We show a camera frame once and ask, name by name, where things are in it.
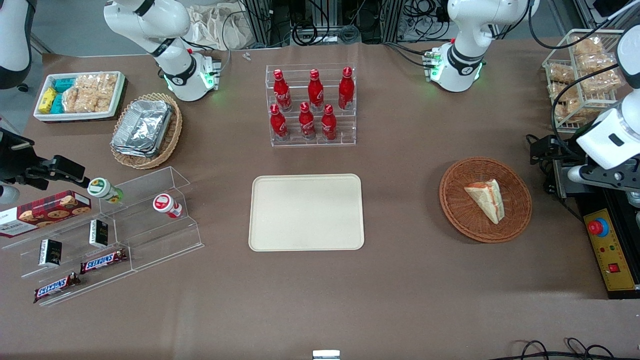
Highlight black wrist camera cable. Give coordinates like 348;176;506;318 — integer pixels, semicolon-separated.
551;62;626;157

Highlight green lidded cup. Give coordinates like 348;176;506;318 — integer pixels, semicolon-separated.
87;177;124;204

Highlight white rectangular snack bin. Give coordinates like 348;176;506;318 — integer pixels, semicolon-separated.
33;71;127;122

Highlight red cola bottle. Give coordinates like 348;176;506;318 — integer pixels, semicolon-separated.
269;103;289;141
320;104;338;142
338;66;356;111
298;102;317;141
307;69;325;113
272;69;293;112

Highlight wrapped pastry pack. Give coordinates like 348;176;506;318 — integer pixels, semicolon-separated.
570;36;605;56
548;82;581;101
554;100;584;124
577;52;618;74
547;64;576;85
580;70;624;95

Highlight clear acrylic step shelf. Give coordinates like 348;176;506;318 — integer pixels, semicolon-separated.
97;166;205;273
0;200;135;307

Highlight white wire rack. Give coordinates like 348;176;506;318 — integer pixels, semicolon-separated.
542;28;632;134

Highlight red lidded cup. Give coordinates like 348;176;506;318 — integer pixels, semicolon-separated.
152;193;184;219

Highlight beige plastic serving tray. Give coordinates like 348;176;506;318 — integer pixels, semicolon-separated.
248;173;365;252

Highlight clear bag of rice crackers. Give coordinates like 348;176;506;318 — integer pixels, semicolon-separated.
62;86;97;114
75;73;120;113

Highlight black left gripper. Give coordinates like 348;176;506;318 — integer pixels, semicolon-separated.
530;135;640;191

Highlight red tartan cookie box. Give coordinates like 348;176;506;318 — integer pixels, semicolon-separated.
0;190;93;239

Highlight yellow control panel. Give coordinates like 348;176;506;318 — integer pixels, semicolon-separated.
582;207;639;292

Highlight yellow snack box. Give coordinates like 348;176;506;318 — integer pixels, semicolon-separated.
38;87;58;114

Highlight stack of foil trays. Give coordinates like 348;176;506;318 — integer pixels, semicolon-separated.
111;99;174;159

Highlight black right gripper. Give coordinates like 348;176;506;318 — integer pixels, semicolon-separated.
0;129;91;190

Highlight clear acrylic bottle rack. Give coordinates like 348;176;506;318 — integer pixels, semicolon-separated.
265;63;357;148

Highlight snickers chocolate bar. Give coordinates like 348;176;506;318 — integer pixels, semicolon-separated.
33;272;82;304
80;248;128;275

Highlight triangular sandwich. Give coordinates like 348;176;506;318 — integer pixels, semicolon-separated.
463;178;506;225

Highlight beige cloth bag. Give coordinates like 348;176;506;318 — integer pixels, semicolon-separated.
186;4;252;51

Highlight black floor cables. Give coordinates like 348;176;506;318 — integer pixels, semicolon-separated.
500;337;640;360

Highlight small black white box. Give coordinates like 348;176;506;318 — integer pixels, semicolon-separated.
89;219;109;249
38;239;63;267

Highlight round brown wicker basket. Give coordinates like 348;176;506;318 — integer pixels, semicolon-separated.
439;157;533;244

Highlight black equipment base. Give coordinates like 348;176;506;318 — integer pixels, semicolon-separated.
574;187;640;300

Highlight oval tan wicker basket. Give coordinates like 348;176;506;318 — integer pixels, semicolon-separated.
110;92;183;170

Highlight grey metal bracket box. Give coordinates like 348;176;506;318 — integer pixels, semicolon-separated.
552;160;586;199

